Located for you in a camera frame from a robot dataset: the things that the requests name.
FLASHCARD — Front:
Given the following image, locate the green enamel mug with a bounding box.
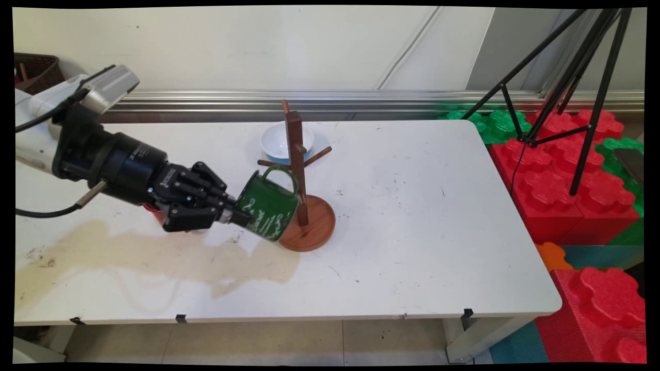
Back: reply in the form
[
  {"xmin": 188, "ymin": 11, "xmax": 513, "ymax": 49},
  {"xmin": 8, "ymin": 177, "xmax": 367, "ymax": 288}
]
[{"xmin": 235, "ymin": 165, "xmax": 301, "ymax": 243}]

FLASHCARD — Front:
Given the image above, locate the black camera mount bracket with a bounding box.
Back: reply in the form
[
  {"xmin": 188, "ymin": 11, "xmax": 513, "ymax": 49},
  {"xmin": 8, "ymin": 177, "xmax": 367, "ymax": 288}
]
[{"xmin": 52, "ymin": 103, "xmax": 106, "ymax": 182}]

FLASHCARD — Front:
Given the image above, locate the white and blue bowl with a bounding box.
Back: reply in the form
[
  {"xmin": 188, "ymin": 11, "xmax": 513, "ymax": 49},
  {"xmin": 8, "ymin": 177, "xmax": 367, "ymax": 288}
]
[{"xmin": 259, "ymin": 122, "xmax": 315, "ymax": 165}]

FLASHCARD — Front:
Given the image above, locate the large red foam block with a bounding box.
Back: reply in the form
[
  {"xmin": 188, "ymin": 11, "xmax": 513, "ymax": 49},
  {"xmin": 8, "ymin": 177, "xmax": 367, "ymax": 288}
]
[
  {"xmin": 535, "ymin": 266, "xmax": 647, "ymax": 364},
  {"xmin": 489, "ymin": 109, "xmax": 641, "ymax": 246}
]

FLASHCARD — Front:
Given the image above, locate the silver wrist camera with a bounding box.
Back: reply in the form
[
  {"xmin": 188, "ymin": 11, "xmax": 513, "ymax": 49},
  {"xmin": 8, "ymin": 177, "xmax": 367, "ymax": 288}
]
[{"xmin": 79, "ymin": 64, "xmax": 140, "ymax": 115}]

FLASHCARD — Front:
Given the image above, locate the orange foam floor mat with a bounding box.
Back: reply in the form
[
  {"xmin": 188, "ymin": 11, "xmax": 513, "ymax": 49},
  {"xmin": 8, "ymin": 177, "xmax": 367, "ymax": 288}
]
[{"xmin": 535, "ymin": 242, "xmax": 574, "ymax": 272}]

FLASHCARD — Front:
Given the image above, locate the green foam building block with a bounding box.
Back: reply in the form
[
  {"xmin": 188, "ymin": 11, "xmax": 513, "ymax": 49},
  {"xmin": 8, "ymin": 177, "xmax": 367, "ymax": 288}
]
[
  {"xmin": 595, "ymin": 137, "xmax": 645, "ymax": 246},
  {"xmin": 437, "ymin": 107, "xmax": 533, "ymax": 146}
]

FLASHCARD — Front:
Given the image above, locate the brown wicker basket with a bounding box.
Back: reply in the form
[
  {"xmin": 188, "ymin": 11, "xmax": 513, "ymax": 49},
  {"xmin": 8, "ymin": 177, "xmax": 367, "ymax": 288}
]
[{"xmin": 14, "ymin": 53, "xmax": 66, "ymax": 96}]

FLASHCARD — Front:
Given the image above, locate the wooden mug tree stand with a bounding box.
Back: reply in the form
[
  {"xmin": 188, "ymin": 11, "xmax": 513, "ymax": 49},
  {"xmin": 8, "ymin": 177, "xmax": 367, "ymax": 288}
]
[{"xmin": 257, "ymin": 99, "xmax": 336, "ymax": 252}]

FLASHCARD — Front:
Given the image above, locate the black cable with metal plug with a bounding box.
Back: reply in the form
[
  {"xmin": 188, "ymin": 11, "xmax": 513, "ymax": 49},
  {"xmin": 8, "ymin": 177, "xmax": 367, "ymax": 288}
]
[{"xmin": 15, "ymin": 180, "xmax": 109, "ymax": 218}]

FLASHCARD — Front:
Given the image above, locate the red cup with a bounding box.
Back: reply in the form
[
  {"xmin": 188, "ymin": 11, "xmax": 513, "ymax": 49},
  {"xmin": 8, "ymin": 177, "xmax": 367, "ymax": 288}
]
[{"xmin": 143, "ymin": 204, "xmax": 167, "ymax": 227}]

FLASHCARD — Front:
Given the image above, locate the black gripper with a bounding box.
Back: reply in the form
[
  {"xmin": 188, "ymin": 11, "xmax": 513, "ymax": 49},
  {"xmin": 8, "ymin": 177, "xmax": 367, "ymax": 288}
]
[{"xmin": 101, "ymin": 132, "xmax": 252, "ymax": 232}]

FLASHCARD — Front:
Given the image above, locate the white wall cable conduit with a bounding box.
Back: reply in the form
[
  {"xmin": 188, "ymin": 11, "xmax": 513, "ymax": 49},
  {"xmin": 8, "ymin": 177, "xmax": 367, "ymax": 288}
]
[{"xmin": 375, "ymin": 7, "xmax": 440, "ymax": 91}]

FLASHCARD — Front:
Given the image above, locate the white table leg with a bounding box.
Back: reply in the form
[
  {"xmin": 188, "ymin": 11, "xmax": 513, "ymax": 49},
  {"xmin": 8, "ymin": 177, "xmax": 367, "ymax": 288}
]
[{"xmin": 444, "ymin": 316, "xmax": 538, "ymax": 364}]

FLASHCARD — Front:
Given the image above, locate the thin black camera cable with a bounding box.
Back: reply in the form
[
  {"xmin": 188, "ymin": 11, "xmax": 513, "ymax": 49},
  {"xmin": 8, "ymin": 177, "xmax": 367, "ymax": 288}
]
[{"xmin": 15, "ymin": 64, "xmax": 117, "ymax": 133}]

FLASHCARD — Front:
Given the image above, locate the teal foam floor mat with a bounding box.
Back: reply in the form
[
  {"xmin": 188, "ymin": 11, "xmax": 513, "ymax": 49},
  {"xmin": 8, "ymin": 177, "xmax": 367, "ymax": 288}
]
[
  {"xmin": 561, "ymin": 245, "xmax": 645, "ymax": 271},
  {"xmin": 489, "ymin": 321, "xmax": 549, "ymax": 364}
]

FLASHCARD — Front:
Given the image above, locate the black tripod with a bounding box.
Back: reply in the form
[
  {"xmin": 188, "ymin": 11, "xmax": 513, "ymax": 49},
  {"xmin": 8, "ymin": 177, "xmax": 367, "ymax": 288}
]
[{"xmin": 460, "ymin": 8, "xmax": 633, "ymax": 196}]

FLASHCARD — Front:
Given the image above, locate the aluminium wall rail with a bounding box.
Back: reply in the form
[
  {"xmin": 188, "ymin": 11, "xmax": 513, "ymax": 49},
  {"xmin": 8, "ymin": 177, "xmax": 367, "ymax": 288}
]
[{"xmin": 101, "ymin": 90, "xmax": 645, "ymax": 115}]

